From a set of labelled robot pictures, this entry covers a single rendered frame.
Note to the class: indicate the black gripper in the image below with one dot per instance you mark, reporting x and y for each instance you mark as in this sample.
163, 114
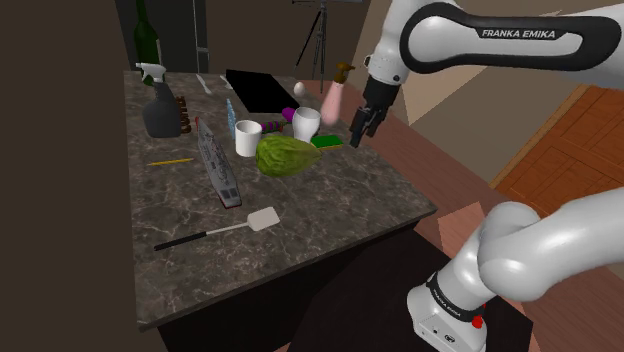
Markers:
381, 95

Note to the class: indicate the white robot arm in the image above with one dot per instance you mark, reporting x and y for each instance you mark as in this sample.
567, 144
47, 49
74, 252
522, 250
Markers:
536, 244

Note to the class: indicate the pink soap dispenser bottle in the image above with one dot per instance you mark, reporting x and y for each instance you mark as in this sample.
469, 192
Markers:
334, 102

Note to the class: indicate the green and yellow sponge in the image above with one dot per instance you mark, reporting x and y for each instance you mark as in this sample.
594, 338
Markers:
327, 141

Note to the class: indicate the white tapered cup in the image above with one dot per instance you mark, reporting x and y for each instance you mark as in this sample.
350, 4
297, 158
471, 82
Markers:
306, 124

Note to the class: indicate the white egg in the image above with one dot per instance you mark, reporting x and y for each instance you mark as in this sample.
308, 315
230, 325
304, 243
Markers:
299, 88

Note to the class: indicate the green cabbage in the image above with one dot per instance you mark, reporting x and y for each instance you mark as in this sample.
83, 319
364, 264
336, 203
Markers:
285, 156

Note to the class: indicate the purple and green striped stick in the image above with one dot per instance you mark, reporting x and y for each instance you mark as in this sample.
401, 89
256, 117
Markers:
273, 126

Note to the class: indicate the black tripod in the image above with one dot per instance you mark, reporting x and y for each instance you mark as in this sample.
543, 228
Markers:
319, 39

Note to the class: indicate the black flat rectangular panel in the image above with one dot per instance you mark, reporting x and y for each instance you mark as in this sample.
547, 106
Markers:
258, 90

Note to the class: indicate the white straight cup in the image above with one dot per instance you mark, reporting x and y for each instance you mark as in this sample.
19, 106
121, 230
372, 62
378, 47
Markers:
247, 140

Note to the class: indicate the pale blue slim bottle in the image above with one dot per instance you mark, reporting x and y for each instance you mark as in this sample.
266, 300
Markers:
230, 117

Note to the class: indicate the white table fork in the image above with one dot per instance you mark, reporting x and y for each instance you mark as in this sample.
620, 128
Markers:
226, 82

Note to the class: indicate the grey model ship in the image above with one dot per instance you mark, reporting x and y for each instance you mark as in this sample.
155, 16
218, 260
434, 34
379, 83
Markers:
217, 163

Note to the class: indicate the white table knife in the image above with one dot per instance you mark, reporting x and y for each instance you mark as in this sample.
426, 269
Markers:
204, 84

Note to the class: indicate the dark robot stand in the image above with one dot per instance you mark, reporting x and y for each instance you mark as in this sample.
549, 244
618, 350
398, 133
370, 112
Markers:
370, 302

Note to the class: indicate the brown letter sign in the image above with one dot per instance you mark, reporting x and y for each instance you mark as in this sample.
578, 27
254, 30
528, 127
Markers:
185, 115

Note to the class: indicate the grey ladder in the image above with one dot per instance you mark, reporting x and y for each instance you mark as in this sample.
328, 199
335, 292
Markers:
201, 34

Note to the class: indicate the yellow pencil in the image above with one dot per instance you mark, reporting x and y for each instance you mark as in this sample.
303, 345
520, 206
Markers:
170, 161

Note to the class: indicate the dark grey spray bottle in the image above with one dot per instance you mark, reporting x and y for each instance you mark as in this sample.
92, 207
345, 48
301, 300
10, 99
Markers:
161, 114

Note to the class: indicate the green wine bottle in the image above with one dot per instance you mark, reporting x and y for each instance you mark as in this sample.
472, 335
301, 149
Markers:
145, 39

